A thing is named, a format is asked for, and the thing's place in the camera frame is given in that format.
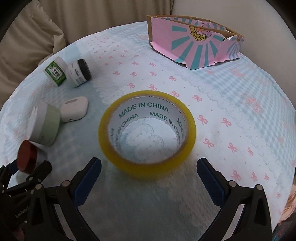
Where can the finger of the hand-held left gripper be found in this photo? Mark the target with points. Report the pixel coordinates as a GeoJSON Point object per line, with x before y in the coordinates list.
{"type": "Point", "coordinates": [10, 168]}
{"type": "Point", "coordinates": [42, 170]}

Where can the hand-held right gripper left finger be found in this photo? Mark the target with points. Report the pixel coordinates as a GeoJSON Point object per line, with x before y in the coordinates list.
{"type": "Point", "coordinates": [86, 185]}

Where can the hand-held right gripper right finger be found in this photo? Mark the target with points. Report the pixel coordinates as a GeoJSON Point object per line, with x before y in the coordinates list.
{"type": "Point", "coordinates": [211, 185]}

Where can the dark red round jar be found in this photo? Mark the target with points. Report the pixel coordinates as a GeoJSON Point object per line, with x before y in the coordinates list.
{"type": "Point", "coordinates": [26, 157]}

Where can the yellow tape roll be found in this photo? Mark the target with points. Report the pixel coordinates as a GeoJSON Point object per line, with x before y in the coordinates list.
{"type": "Point", "coordinates": [111, 148]}

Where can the pale green jar white lid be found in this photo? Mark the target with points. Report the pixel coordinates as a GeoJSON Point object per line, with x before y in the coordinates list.
{"type": "Point", "coordinates": [47, 125]}

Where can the white earbuds case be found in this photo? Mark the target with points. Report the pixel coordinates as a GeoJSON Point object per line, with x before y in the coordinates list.
{"type": "Point", "coordinates": [75, 109]}

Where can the orange cloth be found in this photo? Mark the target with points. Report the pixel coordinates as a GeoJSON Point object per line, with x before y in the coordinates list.
{"type": "Point", "coordinates": [290, 208]}

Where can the white jar green label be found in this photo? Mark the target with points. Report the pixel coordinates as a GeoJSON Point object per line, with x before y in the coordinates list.
{"type": "Point", "coordinates": [56, 73]}

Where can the white jar black lid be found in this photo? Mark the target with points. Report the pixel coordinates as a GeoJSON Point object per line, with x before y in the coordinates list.
{"type": "Point", "coordinates": [78, 73]}

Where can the beige pillow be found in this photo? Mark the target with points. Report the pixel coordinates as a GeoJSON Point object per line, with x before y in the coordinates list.
{"type": "Point", "coordinates": [25, 41]}

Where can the pink striped cardboard box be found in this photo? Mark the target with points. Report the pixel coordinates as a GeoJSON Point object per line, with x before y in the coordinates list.
{"type": "Point", "coordinates": [189, 46]}

